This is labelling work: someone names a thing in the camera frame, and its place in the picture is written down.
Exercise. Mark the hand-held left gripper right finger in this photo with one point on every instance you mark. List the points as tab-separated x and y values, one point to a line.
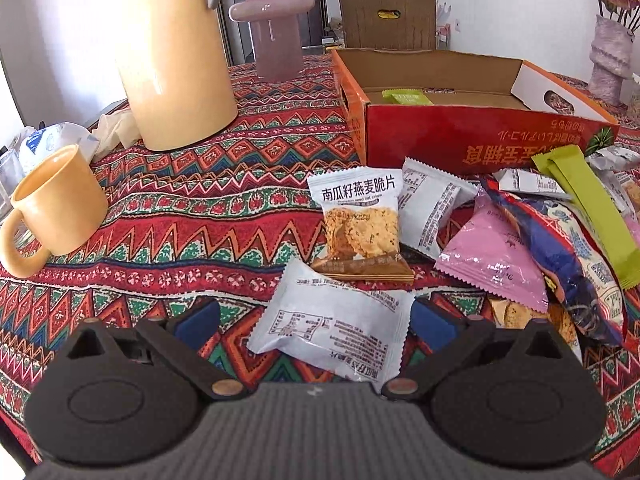
432	322

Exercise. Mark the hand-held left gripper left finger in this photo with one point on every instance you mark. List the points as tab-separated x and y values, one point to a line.
197	322

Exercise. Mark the pink snack packet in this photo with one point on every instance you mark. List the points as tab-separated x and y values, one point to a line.
495	255

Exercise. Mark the oat crisps packet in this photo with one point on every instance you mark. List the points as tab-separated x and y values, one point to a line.
520	315
357	225

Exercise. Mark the red cardboard box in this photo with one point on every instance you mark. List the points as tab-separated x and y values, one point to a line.
450	130

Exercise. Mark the dark blue snack packet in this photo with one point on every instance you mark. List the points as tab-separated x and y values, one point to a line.
550	255

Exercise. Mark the small white snack packet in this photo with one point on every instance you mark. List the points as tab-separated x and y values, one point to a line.
530	182

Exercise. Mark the cream blue-print snack packet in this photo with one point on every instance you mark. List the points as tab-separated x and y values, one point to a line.
595	255

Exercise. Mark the yellow mug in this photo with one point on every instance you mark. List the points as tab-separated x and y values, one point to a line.
60	205

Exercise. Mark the green stick packet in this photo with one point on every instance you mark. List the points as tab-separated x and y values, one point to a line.
550	155
600	220

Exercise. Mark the crumpled beige plastic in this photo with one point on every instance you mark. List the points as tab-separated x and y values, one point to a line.
117	130

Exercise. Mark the green snack packet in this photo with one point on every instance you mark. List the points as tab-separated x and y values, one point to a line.
407	96

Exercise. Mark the clear glass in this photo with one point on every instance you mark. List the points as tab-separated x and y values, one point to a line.
10	185

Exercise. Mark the white plastic bag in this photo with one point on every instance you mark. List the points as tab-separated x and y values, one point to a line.
55	135

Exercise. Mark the silver snack packet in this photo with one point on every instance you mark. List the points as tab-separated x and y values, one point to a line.
612	160

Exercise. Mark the yellow thermos jug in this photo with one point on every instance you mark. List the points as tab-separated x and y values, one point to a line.
170	60

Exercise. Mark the textured purple vase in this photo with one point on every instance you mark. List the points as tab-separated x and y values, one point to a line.
610	60

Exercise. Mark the dark entrance door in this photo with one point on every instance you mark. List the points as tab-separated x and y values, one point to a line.
307	5

